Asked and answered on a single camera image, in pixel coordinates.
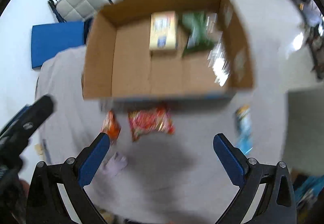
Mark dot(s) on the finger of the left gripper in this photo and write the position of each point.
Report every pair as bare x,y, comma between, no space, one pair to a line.
15,135

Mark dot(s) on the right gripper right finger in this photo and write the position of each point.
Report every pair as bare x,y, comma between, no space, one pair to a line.
277,204

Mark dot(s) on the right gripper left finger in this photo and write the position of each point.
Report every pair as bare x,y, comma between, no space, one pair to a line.
45,203

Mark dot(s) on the light blue long packet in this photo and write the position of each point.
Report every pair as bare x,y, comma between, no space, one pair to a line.
244,129

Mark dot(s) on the orange snack packet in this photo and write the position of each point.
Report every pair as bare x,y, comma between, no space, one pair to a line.
111,127

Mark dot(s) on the red snack bag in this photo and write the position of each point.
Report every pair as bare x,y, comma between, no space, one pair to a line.
143,122

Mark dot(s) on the grey chair at right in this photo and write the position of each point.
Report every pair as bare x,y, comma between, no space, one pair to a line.
303,149

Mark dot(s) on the blue foam mat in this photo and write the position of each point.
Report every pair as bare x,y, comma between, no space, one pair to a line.
47,40

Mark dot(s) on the grey table cloth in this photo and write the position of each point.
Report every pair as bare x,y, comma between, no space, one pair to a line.
168,177

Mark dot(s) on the left white padded chair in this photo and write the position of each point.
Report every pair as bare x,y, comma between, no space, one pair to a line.
76,10

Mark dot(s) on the clear plastic packet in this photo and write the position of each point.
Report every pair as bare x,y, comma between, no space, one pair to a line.
217,56

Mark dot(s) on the yellow tissue pack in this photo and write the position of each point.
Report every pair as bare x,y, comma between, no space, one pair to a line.
163,32

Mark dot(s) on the cardboard box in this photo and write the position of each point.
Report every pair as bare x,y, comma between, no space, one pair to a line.
144,49

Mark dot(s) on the green snack bag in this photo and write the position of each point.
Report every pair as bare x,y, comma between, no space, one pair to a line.
195,23

